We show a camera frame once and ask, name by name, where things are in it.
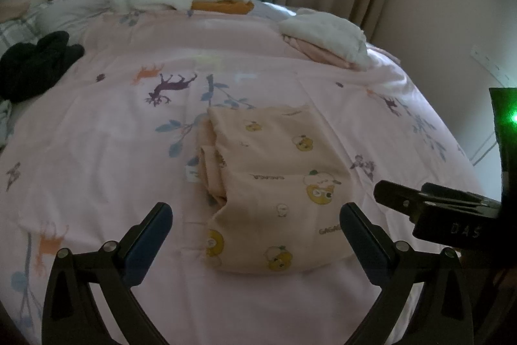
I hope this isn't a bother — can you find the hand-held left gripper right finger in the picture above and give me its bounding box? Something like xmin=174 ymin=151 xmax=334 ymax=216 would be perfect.
xmin=340 ymin=202 xmax=473 ymax=345

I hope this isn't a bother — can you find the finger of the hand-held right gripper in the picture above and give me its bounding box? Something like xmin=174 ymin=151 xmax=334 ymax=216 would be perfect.
xmin=374 ymin=180 xmax=501 ymax=219

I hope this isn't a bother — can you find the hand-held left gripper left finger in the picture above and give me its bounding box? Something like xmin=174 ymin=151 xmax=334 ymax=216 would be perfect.
xmin=41 ymin=202 xmax=174 ymax=345

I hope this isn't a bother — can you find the peach printed small garment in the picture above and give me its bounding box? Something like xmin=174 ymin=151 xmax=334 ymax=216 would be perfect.
xmin=196 ymin=105 xmax=364 ymax=275

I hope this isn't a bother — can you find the pink animal print blanket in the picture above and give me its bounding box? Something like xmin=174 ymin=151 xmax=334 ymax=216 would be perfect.
xmin=0 ymin=11 xmax=485 ymax=345

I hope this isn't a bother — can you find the pink folded cloth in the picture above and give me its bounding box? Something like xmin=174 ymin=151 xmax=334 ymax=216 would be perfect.
xmin=283 ymin=35 xmax=362 ymax=70

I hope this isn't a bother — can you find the black cloth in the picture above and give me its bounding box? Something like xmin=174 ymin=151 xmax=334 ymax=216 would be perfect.
xmin=0 ymin=31 xmax=85 ymax=103

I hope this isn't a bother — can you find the grey duvet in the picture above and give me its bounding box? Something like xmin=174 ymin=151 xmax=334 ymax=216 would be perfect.
xmin=34 ymin=0 xmax=119 ymax=39

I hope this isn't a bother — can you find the plaid pillow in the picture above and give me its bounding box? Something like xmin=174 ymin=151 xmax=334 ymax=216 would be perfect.
xmin=0 ymin=3 xmax=53 ymax=55

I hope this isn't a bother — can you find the grey wall cable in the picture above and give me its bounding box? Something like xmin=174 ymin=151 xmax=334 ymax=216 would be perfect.
xmin=472 ymin=143 xmax=501 ymax=168

